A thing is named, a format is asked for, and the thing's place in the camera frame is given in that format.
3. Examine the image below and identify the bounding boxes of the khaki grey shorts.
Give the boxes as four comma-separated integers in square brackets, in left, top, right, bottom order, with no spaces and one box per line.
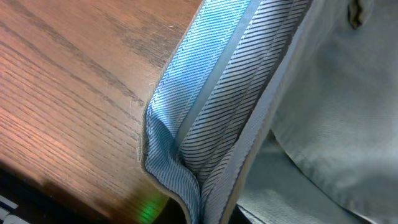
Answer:
[139,0,397,223]

